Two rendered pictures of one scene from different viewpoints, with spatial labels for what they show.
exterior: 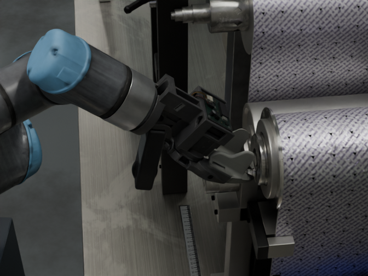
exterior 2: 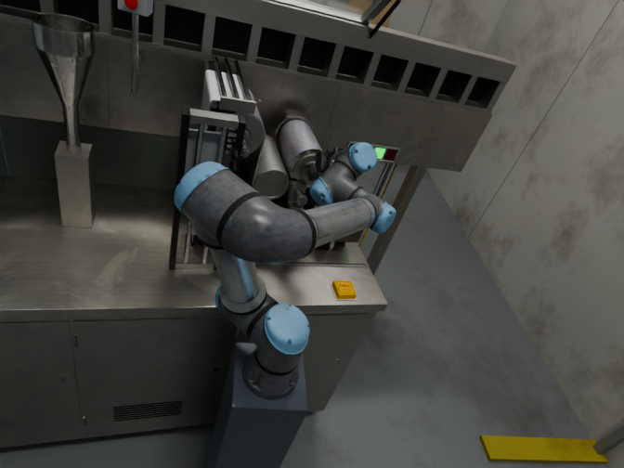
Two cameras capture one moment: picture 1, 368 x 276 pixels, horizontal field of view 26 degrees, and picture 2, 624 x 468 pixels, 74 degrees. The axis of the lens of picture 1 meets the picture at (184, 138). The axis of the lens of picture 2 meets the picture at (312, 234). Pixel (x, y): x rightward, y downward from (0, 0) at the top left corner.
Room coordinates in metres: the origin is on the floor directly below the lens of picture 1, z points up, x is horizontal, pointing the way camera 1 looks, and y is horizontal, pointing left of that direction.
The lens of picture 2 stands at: (1.16, 1.08, 1.90)
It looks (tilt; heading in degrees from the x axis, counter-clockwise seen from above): 36 degrees down; 251
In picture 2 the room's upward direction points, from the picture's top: 19 degrees clockwise
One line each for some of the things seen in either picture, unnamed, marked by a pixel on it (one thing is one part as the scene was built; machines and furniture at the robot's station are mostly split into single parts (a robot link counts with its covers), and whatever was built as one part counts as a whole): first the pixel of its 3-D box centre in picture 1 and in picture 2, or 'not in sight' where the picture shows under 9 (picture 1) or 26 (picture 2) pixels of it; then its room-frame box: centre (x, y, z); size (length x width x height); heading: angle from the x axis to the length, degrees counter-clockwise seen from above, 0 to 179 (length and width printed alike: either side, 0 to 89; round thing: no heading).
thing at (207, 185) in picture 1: (210, 180); (301, 199); (0.84, -0.04, 1.18); 0.04 x 0.02 x 0.04; 7
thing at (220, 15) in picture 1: (227, 11); (241, 140); (1.06, -0.07, 1.33); 0.06 x 0.06 x 0.06; 7
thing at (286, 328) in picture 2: not in sight; (281, 335); (0.92, 0.43, 1.07); 0.13 x 0.12 x 0.14; 132
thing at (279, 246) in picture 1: (280, 246); not in sight; (0.75, -0.14, 1.13); 0.04 x 0.02 x 0.03; 97
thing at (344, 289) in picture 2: not in sight; (344, 289); (0.63, 0.09, 0.91); 0.07 x 0.07 x 0.02; 7
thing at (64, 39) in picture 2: not in sight; (64, 34); (1.54, -0.14, 1.50); 0.14 x 0.14 x 0.06
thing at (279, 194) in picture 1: (270, 158); (310, 168); (0.82, -0.12, 1.25); 0.15 x 0.01 x 0.15; 7
